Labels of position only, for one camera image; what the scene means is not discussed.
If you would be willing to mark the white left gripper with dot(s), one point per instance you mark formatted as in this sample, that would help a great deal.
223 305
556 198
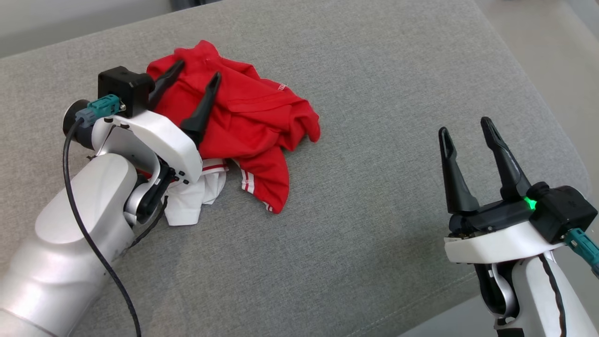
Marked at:
159 135

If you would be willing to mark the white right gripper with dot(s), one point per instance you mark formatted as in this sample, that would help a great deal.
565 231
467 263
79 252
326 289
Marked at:
496 243

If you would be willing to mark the red white basketball jersey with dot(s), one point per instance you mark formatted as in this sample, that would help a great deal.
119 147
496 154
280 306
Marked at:
243 112

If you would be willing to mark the grey fabric sofa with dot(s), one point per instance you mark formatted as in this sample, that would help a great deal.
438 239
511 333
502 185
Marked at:
374 140

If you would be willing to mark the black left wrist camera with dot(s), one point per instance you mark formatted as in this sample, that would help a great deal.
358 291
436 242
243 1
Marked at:
124 91

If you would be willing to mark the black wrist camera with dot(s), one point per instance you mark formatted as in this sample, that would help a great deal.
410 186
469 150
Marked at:
561 213
124 91

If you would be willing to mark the teal left camera connector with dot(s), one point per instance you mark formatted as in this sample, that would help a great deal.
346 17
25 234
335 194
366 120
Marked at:
100 107

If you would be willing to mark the teal camera connector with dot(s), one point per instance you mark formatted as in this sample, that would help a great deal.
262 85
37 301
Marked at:
585 248
100 107

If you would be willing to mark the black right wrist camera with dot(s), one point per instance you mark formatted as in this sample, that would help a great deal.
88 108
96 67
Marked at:
561 213

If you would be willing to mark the teal right camera connector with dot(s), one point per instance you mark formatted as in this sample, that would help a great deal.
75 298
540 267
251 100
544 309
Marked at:
585 248

